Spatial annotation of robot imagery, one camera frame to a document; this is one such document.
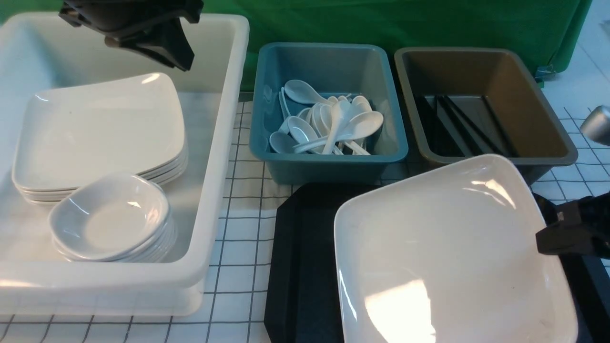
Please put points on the black chopsticks in bin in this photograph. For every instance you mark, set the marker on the black chopsticks in bin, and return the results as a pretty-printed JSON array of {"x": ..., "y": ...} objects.
[{"x": 463, "y": 126}]

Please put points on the large white square rice plate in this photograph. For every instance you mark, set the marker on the large white square rice plate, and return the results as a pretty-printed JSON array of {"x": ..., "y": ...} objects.
[{"x": 450, "y": 256}]

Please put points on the stack of small white bowls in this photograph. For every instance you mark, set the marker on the stack of small white bowls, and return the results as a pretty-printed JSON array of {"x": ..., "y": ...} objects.
[{"x": 155, "y": 249}]

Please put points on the large white plastic tub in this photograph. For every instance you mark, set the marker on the large white plastic tub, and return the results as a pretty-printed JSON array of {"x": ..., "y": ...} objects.
[{"x": 39, "y": 51}]

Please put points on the brown plastic bin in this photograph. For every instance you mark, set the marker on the brown plastic bin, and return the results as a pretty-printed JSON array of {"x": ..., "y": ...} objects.
[{"x": 499, "y": 75}]

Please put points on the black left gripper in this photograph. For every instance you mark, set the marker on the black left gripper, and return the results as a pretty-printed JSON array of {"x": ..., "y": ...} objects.
[{"x": 150, "y": 28}]

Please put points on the top stacked small white bowl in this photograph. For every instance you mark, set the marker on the top stacked small white bowl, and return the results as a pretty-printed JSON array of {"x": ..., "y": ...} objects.
[{"x": 105, "y": 219}]

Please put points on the stack of white square plates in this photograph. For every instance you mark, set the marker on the stack of white square plates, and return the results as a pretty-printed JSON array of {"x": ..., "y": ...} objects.
[{"x": 160, "y": 176}]

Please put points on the pile of white spoons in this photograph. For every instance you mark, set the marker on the pile of white spoons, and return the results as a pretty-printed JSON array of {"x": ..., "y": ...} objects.
[{"x": 318, "y": 125}]

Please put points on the green backdrop cloth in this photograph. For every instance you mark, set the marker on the green backdrop cloth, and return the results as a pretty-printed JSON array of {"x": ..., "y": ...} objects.
[{"x": 543, "y": 33}]

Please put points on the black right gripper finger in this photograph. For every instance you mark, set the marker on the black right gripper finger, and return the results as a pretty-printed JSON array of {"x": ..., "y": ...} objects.
[{"x": 577, "y": 227}]

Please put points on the metal binder clip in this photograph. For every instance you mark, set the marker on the metal binder clip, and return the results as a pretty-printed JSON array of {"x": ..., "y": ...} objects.
[{"x": 544, "y": 73}]

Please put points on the top stacked white square plate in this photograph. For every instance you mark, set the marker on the top stacked white square plate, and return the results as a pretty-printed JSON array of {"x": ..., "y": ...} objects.
[{"x": 75, "y": 135}]

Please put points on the teal plastic bin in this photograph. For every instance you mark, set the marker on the teal plastic bin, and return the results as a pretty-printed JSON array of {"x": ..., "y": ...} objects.
[{"x": 332, "y": 70}]

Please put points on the black serving tray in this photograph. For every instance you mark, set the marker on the black serving tray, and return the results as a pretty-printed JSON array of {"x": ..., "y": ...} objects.
[{"x": 302, "y": 303}]

